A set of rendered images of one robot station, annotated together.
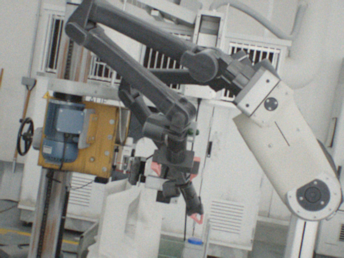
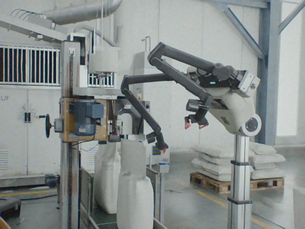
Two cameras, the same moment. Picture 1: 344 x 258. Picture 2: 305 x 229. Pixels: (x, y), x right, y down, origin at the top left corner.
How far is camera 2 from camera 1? 1.20 m
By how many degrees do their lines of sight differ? 28
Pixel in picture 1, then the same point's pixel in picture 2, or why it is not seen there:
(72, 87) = (93, 91)
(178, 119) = (209, 99)
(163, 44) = (201, 64)
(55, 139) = (86, 123)
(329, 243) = (147, 158)
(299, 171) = (247, 115)
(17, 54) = not seen: outside the picture
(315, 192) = (252, 123)
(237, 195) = not seen: hidden behind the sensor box
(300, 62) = (122, 58)
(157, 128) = (196, 105)
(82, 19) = (159, 55)
